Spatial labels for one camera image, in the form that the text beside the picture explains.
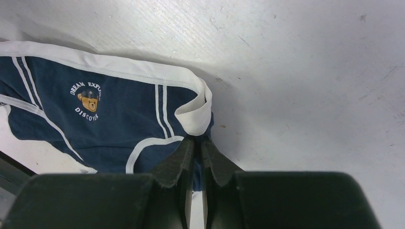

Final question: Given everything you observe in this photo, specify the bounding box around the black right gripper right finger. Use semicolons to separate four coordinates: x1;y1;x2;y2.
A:
201;137;380;229

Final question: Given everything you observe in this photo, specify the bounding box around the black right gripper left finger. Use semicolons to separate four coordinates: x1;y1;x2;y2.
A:
2;136;194;229

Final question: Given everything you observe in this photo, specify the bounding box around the navy white-trimmed bear underwear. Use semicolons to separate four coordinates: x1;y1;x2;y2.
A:
0;41;213;174

